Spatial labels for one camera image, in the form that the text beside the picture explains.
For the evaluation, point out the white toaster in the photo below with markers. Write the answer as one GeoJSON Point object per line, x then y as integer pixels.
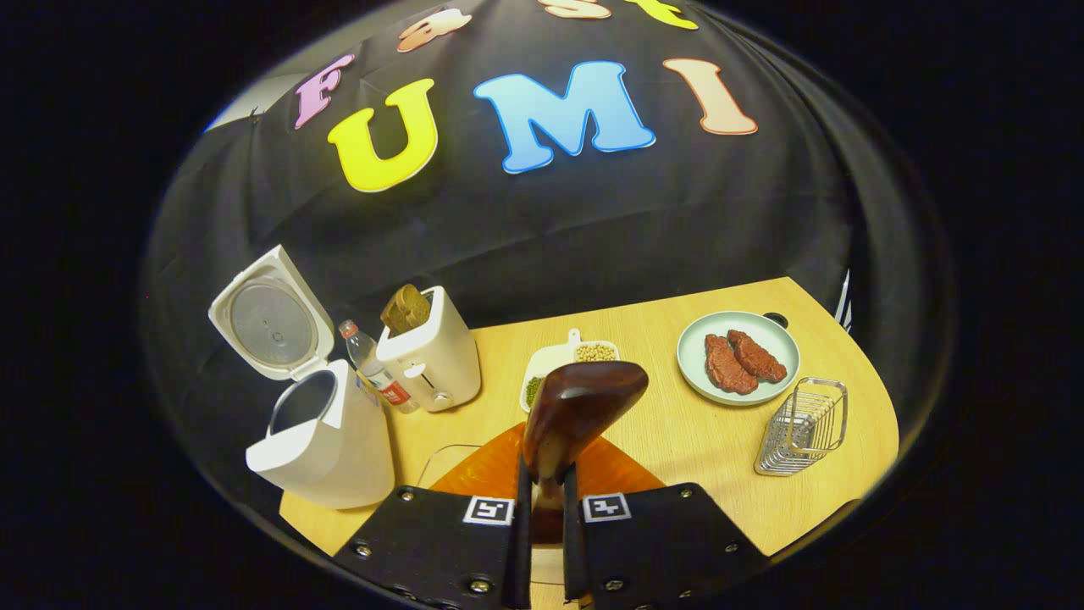
{"type": "Point", "coordinates": [432, 364]}

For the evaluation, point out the black backdrop cloth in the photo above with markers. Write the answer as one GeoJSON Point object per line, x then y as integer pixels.
{"type": "Point", "coordinates": [593, 220]}

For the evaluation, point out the pile of green mung beans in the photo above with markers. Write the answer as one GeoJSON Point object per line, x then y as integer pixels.
{"type": "Point", "coordinates": [533, 390]}

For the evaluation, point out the brown wooden spoon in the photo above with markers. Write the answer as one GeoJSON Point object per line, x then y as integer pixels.
{"type": "Point", "coordinates": [576, 407]}

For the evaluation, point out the white divided tray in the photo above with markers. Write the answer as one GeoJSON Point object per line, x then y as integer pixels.
{"type": "Point", "coordinates": [550, 360]}

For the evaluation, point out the pale green plate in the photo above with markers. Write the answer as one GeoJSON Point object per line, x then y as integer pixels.
{"type": "Point", "coordinates": [775, 390]}

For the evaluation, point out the white striped tag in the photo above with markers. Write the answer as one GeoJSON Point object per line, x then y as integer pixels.
{"type": "Point", "coordinates": [844, 301]}

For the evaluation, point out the pile of soybeans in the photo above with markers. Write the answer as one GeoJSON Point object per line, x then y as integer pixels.
{"type": "Point", "coordinates": [595, 352]}

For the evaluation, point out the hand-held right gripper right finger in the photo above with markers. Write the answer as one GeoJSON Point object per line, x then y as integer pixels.
{"type": "Point", "coordinates": [572, 563]}

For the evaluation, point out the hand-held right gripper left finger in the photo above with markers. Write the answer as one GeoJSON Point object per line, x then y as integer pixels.
{"type": "Point", "coordinates": [521, 568]}

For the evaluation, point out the white rice cooker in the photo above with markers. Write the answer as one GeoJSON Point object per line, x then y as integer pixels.
{"type": "Point", "coordinates": [339, 457]}

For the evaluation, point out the red meat slice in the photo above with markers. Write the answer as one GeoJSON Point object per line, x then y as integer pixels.
{"type": "Point", "coordinates": [728, 366]}
{"type": "Point", "coordinates": [758, 356]}

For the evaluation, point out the brown bread slice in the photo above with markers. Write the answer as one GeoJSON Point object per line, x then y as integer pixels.
{"type": "Point", "coordinates": [406, 309]}

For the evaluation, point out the black table grommet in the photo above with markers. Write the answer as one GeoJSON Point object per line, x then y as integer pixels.
{"type": "Point", "coordinates": [775, 320]}

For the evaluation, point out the clear plastic bottle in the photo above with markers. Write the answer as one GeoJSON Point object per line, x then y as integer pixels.
{"type": "Point", "coordinates": [377, 373]}

